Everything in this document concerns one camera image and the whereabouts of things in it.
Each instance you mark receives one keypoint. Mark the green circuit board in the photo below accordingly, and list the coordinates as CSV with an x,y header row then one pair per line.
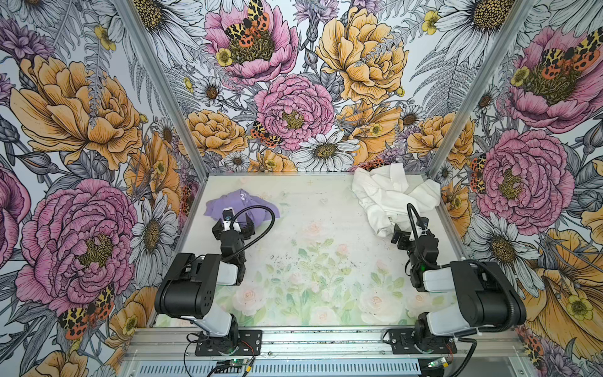
x,y
231,366

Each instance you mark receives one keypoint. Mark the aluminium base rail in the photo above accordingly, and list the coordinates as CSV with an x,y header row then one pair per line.
x,y
326,351

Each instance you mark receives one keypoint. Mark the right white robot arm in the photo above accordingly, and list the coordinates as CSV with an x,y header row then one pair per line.
x,y
486,301

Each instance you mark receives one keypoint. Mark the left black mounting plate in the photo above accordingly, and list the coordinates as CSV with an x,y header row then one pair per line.
x,y
245,343

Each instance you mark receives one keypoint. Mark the purple cloth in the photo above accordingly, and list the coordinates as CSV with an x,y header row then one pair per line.
x,y
238,201

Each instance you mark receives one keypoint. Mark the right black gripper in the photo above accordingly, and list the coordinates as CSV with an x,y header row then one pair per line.
x,y
404,238

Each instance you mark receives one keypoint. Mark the aluminium corner post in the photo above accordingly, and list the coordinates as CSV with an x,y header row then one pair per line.
x,y
146,51
509,31

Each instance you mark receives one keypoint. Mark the white crumpled cloth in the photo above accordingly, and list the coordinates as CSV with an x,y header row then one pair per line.
x,y
385,192

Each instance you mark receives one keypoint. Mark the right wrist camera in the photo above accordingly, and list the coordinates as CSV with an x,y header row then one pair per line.
x,y
423,226

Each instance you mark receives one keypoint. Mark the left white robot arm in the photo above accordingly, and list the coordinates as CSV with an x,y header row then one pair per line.
x,y
188,290

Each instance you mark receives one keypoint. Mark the black mounting plate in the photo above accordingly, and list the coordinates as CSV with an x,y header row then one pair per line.
x,y
404,341
245,343

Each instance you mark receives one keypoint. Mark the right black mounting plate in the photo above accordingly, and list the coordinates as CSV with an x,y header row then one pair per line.
x,y
404,341

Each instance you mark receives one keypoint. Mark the right aluminium corner post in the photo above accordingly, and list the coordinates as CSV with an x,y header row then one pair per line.
x,y
509,31

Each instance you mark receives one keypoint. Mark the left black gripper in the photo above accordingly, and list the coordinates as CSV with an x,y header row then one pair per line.
x,y
249,229

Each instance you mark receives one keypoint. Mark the left aluminium corner post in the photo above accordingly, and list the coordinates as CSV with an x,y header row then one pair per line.
x,y
146,51

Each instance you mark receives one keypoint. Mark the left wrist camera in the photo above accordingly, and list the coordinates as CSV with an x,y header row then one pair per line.
x,y
227,219

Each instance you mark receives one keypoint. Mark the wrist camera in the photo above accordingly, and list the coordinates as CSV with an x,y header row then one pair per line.
x,y
227,219
423,226

